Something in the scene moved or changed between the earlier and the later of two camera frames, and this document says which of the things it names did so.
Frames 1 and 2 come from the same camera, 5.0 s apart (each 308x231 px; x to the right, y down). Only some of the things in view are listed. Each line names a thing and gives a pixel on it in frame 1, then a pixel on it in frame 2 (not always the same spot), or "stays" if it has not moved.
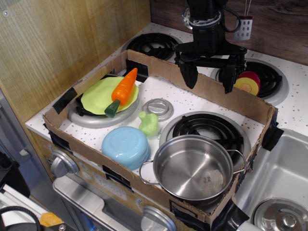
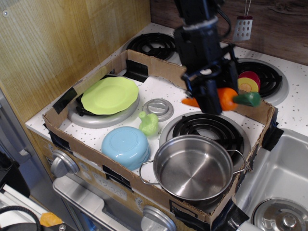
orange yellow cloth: [49, 219] stays
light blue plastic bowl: [130, 145] stays
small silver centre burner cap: [162, 108] stays
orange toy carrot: [122, 91] -> [226, 98]
